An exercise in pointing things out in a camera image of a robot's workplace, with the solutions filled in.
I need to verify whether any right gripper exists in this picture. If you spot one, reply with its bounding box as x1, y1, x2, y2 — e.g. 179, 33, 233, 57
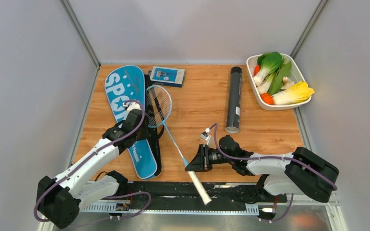
185, 144, 234, 172

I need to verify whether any blue racket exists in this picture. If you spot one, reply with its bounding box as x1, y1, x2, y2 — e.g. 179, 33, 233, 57
145, 85, 211, 205

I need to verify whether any blue racket bag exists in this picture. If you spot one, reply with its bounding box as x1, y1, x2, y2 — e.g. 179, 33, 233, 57
105, 65, 162, 180

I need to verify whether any black shuttlecock tube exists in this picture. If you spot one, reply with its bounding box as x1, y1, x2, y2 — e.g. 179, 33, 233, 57
225, 66, 242, 133

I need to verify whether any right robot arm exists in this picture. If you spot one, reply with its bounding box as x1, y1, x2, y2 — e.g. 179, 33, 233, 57
185, 135, 339, 203

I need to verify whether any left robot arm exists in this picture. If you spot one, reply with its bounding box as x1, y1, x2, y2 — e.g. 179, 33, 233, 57
33, 105, 147, 229

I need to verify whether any blue product box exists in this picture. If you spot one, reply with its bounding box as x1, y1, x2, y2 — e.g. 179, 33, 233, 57
148, 65, 186, 88

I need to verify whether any orange carrot front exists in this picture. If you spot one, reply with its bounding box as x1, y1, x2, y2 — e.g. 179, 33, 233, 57
260, 93, 274, 105

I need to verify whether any orange carrot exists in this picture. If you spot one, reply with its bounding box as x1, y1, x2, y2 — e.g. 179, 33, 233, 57
260, 93, 274, 105
253, 65, 261, 76

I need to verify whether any orange carrot back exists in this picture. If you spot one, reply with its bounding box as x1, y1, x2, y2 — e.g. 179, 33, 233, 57
253, 65, 261, 76

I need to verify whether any white plastic basin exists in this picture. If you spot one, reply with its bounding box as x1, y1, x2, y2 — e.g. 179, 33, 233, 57
246, 53, 311, 111

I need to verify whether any white mushroom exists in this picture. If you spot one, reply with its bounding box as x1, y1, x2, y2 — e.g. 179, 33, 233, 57
280, 76, 295, 90

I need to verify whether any yellow cabbage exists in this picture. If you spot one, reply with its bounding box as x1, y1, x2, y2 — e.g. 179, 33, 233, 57
272, 81, 315, 105

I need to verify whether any green bok choy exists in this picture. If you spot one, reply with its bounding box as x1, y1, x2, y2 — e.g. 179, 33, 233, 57
253, 51, 283, 86

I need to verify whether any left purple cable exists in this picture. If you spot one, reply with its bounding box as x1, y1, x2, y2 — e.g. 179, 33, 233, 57
33, 99, 152, 228

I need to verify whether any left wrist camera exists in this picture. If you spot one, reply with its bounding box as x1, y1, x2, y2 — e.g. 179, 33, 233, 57
123, 101, 142, 113

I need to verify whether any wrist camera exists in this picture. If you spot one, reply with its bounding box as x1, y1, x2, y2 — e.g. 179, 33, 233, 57
123, 101, 142, 113
200, 128, 213, 147

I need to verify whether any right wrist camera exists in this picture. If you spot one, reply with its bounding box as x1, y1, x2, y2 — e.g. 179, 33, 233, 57
200, 128, 213, 147

